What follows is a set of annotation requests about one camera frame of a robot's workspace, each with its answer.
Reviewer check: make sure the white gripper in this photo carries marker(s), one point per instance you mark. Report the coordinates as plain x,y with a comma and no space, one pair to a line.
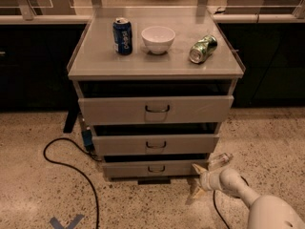
207,179

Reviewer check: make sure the grey bottom drawer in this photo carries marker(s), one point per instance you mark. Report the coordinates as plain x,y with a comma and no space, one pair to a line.
166,168

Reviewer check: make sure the grey drawer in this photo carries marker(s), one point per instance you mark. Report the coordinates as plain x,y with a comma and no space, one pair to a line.
127,145
168,109
166,168

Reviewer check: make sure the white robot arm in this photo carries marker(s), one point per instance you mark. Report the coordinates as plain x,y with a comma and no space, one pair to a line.
265,211

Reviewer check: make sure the grey middle drawer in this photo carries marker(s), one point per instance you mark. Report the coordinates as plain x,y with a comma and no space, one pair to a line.
127,145

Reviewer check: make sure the grey drawer cabinet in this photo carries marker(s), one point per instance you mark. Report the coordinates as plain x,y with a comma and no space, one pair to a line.
98,71

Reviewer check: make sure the grey top drawer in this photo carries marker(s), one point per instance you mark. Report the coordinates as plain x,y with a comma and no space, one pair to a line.
168,109

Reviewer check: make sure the blue power adapter box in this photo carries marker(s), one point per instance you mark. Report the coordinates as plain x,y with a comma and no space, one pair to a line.
87,140

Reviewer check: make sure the crushed green soda can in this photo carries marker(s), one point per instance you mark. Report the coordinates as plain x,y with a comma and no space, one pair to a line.
202,49

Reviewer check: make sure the black table leg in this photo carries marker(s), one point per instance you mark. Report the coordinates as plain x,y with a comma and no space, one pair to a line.
70,120

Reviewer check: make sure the white bowl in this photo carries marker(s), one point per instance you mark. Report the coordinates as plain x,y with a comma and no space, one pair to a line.
158,39

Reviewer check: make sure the blue Pepsi can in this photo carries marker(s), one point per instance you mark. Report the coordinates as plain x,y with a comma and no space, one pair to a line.
122,34

